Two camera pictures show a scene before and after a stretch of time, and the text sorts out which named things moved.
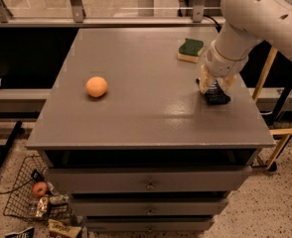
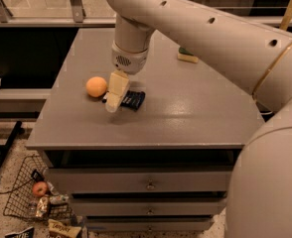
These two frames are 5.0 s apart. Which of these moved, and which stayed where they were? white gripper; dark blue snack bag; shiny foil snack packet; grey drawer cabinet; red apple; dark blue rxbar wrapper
Moved: dark blue rxbar wrapper; white gripper
Stayed: grey drawer cabinet; shiny foil snack packet; red apple; dark blue snack bag
